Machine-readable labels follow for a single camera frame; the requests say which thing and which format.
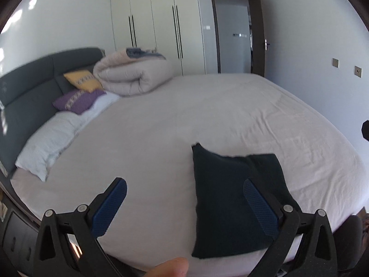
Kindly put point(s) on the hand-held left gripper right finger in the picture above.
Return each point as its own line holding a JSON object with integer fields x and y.
{"x": 261, "y": 210}

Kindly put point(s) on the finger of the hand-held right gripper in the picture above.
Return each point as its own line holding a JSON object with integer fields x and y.
{"x": 366, "y": 131}

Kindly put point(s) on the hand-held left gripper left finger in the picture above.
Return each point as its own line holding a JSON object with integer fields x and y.
{"x": 111, "y": 207}

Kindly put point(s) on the dark green sweater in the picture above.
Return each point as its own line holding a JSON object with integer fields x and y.
{"x": 222, "y": 184}

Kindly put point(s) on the person's left hand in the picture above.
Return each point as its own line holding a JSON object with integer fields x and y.
{"x": 170, "y": 268}

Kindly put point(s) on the white pillow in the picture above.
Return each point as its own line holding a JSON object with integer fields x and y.
{"x": 49, "y": 141}

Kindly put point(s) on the person's dark clothed leg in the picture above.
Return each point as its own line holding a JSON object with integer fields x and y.
{"x": 348, "y": 245}

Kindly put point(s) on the dark nightstand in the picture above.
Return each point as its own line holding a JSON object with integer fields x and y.
{"x": 17, "y": 242}

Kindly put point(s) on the bed with white sheet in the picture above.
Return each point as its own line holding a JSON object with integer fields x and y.
{"x": 173, "y": 121}

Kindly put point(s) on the purple pillow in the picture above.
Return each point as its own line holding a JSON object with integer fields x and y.
{"x": 77, "y": 101}

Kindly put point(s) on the yellow pillow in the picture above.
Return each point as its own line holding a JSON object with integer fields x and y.
{"x": 83, "y": 80}

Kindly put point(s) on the folded beige duvet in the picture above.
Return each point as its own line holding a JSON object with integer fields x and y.
{"x": 129, "y": 75}

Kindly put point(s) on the dark grey headboard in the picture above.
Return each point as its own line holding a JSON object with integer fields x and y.
{"x": 26, "y": 92}

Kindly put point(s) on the brown wooden door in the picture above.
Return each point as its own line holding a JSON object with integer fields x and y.
{"x": 258, "y": 28}

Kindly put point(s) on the frosted glass door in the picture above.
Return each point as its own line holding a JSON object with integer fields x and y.
{"x": 230, "y": 34}

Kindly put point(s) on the cream wardrobe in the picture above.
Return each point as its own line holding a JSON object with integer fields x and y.
{"x": 155, "y": 20}

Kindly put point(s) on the brass wall switch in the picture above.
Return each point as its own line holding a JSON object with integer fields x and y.
{"x": 335, "y": 63}
{"x": 358, "y": 72}

